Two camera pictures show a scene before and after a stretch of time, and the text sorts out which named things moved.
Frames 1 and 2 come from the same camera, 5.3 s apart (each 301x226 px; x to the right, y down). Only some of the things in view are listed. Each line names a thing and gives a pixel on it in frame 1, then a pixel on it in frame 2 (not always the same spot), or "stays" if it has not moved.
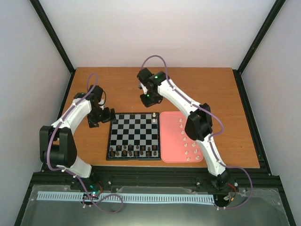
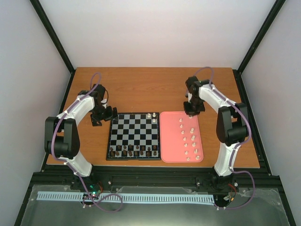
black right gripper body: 152,99 → 195,105
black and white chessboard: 134,136 stays
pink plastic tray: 175,145 stays
